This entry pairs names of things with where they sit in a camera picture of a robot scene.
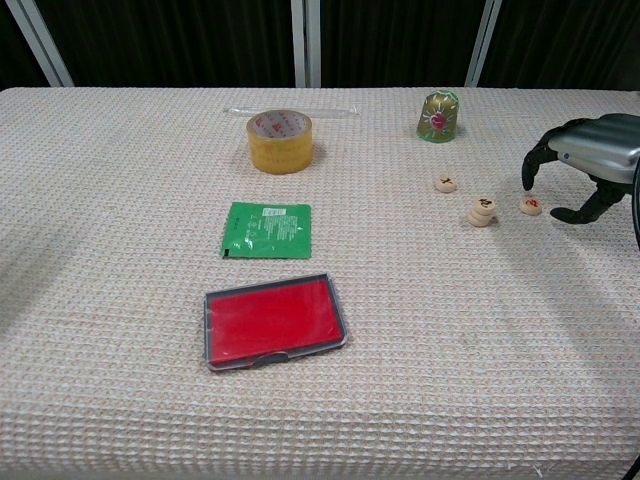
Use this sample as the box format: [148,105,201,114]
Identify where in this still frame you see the green foil sachet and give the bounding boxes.
[220,201,313,260]

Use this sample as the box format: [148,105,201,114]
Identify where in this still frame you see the clear plastic tube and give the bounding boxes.
[222,103,362,120]

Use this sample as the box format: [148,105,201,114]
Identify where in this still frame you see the yellow packing tape roll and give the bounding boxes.
[245,110,315,175]

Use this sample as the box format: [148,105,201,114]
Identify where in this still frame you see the white partition frame post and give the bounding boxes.
[7,0,75,89]
[291,0,322,89]
[464,0,503,89]

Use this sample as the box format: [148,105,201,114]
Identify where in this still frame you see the red flat case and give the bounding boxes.
[203,272,350,373]

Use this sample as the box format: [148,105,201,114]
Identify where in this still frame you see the gold foil wrapped candy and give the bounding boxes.
[416,88,462,144]

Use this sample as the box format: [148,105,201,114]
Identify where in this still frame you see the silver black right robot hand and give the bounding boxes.
[521,113,640,225]

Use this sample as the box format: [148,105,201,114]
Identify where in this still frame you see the black right hand cable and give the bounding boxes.
[624,158,640,480]

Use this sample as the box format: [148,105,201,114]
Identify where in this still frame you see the black curtain panel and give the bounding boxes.
[479,0,640,94]
[19,0,296,89]
[319,0,489,89]
[0,0,54,90]

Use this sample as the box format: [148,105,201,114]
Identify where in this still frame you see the beige waffle tablecloth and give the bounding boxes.
[0,86,640,480]

